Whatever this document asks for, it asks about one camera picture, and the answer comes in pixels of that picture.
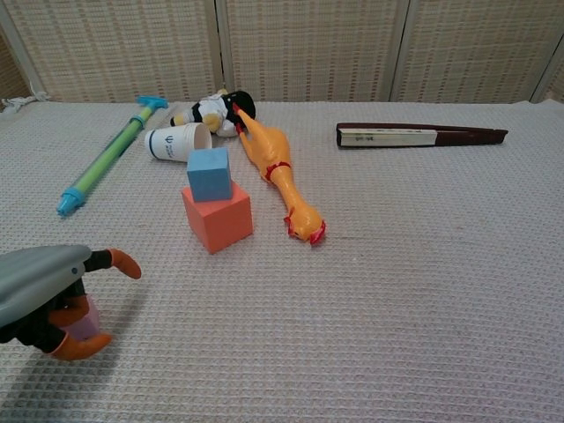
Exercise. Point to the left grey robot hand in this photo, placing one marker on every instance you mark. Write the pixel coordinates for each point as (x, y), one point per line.
(35, 277)

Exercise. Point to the small pink foam cube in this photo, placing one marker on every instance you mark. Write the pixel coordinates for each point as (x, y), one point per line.
(86, 326)

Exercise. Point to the medium blue foam cube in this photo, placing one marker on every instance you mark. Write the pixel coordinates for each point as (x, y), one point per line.
(209, 176)

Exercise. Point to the green blue water squirter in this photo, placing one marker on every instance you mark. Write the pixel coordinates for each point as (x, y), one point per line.
(110, 152)

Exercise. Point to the white paper cup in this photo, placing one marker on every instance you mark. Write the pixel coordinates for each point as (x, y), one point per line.
(169, 141)

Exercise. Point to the large orange foam cube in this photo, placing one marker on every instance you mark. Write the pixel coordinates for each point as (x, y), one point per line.
(224, 224)

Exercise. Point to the woven bamboo screen panel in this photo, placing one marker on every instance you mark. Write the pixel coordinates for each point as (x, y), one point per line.
(123, 48)
(313, 48)
(553, 83)
(476, 48)
(11, 70)

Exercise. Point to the black white plush doll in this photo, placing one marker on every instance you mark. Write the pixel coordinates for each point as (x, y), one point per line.
(207, 108)

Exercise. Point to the yellow rubber chicken toy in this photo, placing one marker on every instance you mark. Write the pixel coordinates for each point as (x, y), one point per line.
(269, 145)

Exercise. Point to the beige woven tablecloth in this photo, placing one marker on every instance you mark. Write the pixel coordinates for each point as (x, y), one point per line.
(396, 286)

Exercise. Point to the folded dark red fan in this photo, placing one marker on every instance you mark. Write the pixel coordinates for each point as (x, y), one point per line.
(388, 137)

